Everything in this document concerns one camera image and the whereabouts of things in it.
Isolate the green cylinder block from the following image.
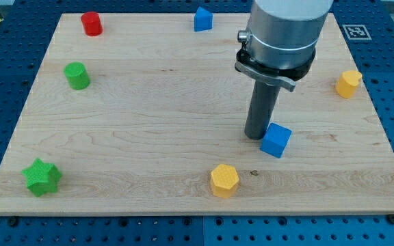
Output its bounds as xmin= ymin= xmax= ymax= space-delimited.
xmin=64 ymin=61 xmax=90 ymax=90

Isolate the blue triangular prism block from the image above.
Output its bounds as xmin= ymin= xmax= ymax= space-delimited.
xmin=194 ymin=7 xmax=213 ymax=31

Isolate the white fiducial marker tag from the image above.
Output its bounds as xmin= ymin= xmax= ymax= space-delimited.
xmin=343 ymin=24 xmax=371 ymax=40

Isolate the red cylinder block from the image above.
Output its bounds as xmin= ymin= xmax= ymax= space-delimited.
xmin=81 ymin=12 xmax=103 ymax=36

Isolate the green star block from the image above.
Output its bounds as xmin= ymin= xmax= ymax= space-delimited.
xmin=21 ymin=158 xmax=62 ymax=197

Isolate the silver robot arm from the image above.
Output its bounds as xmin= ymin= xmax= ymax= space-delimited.
xmin=237 ymin=0 xmax=332 ymax=70

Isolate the yellow hexagon block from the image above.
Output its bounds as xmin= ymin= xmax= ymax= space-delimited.
xmin=210 ymin=164 xmax=239 ymax=198

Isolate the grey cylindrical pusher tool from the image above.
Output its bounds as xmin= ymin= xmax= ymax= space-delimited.
xmin=244 ymin=81 xmax=280 ymax=140

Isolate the blue cube block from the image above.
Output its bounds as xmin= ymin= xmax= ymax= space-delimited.
xmin=260 ymin=123 xmax=292 ymax=158

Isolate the black clamp with lever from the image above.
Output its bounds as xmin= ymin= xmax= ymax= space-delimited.
xmin=235 ymin=49 xmax=316 ymax=92

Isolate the wooden board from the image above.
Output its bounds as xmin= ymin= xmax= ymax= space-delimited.
xmin=0 ymin=14 xmax=394 ymax=217

